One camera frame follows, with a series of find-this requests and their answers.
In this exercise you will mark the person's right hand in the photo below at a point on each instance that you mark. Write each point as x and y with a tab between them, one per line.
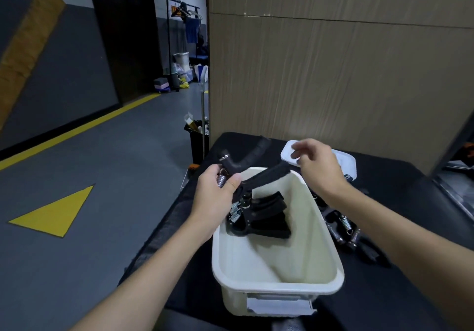
322	171

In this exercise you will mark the person's left hand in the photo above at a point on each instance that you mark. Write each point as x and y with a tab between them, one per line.
211	204

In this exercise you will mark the person's right thumb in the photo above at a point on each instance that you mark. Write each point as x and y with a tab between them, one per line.
298	154

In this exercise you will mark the person's left thumb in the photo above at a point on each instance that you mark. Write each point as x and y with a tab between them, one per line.
231	184

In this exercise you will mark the black hand grip strengthener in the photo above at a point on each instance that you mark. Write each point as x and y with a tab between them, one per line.
370	251
264	177
266	216
342	227

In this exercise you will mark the person's left forearm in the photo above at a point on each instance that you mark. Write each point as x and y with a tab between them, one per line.
148	279

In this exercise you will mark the person's right forearm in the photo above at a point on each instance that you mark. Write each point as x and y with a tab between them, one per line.
407	245

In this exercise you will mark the orange brush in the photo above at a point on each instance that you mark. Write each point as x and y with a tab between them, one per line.
193	166

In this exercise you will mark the white plastic lid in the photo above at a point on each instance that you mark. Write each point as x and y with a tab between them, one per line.
346	164

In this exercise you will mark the black trash bin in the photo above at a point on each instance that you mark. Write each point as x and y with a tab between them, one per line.
197	143

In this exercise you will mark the thin metal pole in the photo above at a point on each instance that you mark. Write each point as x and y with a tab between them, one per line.
203	119

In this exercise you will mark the white plastic bin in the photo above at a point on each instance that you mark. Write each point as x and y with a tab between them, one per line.
281	264

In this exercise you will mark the yellow bag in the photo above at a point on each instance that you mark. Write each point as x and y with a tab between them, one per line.
184	83

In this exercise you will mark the white paper bag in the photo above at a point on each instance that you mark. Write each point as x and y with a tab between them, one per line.
202	73

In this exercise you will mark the white bucket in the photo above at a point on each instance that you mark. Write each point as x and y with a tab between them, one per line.
182	60

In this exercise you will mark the black clothes rack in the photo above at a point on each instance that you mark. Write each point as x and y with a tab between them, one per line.
169	38

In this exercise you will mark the blue hanging garment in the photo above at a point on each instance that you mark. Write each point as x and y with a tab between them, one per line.
192	30

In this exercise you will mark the black table cover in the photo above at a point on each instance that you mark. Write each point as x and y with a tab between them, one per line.
370	297

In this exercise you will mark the dark door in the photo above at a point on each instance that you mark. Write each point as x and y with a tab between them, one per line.
122	34

